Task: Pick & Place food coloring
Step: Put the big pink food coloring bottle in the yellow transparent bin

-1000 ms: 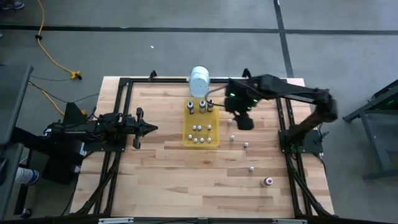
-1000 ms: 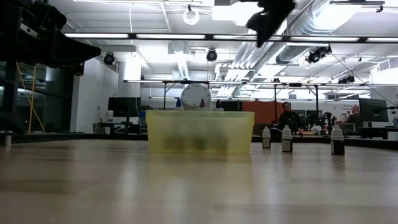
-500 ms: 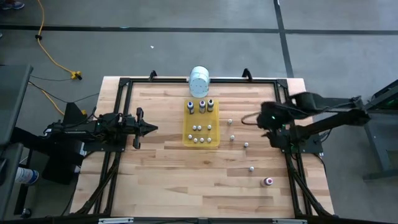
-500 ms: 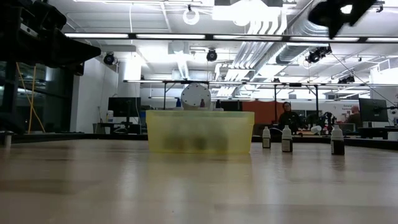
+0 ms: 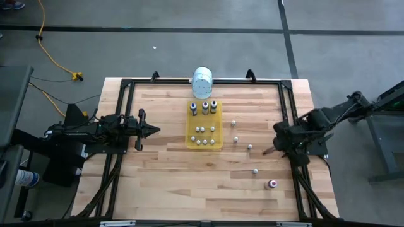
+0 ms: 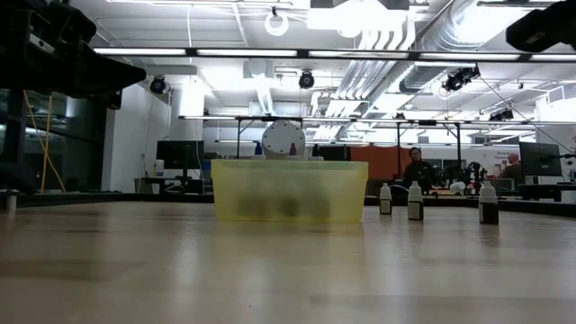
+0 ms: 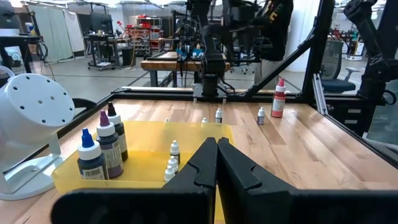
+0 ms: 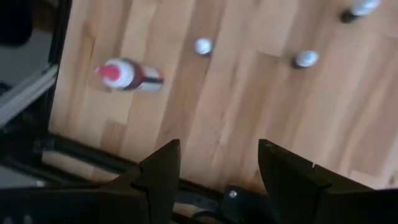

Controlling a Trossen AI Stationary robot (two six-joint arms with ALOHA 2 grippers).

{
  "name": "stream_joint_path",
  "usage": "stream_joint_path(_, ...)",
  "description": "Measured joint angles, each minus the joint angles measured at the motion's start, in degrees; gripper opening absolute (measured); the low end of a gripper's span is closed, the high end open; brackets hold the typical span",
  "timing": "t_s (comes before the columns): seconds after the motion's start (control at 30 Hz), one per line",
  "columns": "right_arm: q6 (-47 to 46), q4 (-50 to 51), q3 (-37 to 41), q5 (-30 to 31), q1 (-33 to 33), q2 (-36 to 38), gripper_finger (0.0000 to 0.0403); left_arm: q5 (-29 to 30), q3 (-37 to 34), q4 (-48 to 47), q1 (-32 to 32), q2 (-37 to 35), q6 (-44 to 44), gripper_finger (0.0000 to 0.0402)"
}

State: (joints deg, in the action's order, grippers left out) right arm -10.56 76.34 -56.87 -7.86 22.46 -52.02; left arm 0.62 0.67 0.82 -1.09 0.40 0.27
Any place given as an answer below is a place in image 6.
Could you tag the white labelled canister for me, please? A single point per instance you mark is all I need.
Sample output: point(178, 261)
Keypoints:
point(158, 168)

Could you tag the black background workstation frame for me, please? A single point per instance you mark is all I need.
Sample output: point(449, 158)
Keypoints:
point(238, 135)

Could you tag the black round ceiling spotlight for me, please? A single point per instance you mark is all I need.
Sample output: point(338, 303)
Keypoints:
point(157, 84)
point(306, 80)

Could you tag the dark office desk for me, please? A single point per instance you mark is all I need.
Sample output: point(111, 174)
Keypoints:
point(153, 182)

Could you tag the overhead LED light bar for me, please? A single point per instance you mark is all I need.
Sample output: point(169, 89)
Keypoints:
point(135, 51)

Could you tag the yellow translucent plastic tray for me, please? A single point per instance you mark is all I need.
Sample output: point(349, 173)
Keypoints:
point(288, 180)

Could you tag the white perforated metal can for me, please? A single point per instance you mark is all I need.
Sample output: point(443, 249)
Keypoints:
point(283, 137)

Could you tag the black desk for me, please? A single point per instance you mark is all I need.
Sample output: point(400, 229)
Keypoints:
point(540, 191)

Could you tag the large black-capped food colouring bottle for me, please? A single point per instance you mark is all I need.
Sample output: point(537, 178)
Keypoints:
point(316, 157)

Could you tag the orange partition wall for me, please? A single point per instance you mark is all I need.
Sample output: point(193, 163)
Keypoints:
point(378, 162)

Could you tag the large blue-capped food colouring bottle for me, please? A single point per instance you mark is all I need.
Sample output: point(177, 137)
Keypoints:
point(258, 149)

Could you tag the white plastic object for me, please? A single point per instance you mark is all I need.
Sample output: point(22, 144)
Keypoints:
point(456, 187)

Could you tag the small white-capped food colouring bottle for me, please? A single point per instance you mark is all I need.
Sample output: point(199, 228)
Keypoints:
point(488, 211)
point(385, 204)
point(415, 209)

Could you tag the person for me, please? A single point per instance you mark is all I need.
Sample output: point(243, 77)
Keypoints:
point(418, 173)
point(513, 168)

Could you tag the black computer monitor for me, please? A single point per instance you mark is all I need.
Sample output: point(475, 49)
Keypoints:
point(540, 159)
point(180, 155)

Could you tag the black ceiling camera cluster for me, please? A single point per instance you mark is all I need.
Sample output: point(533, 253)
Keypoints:
point(459, 80)

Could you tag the blue storage bin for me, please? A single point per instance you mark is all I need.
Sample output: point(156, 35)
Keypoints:
point(207, 173)

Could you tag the small white post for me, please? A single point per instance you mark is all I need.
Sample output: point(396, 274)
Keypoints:
point(10, 202)

